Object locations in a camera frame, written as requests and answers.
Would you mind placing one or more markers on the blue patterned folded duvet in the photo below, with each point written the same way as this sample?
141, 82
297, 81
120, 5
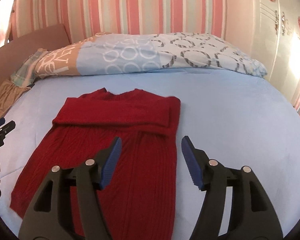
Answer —
104, 54

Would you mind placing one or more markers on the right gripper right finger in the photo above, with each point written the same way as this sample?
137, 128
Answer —
236, 206

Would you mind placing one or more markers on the tan satin cloth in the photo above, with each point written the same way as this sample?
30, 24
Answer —
9, 94

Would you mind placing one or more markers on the pink brown headboard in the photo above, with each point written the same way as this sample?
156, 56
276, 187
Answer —
16, 52

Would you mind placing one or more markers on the light blue bed sheet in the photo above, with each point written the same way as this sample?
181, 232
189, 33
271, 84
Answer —
236, 119

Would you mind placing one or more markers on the plaid pastel pillow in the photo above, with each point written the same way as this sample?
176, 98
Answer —
25, 75

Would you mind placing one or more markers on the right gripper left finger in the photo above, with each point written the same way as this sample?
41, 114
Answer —
66, 204

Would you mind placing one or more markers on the white wardrobe with flowers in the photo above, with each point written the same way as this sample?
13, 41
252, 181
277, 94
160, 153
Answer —
277, 45

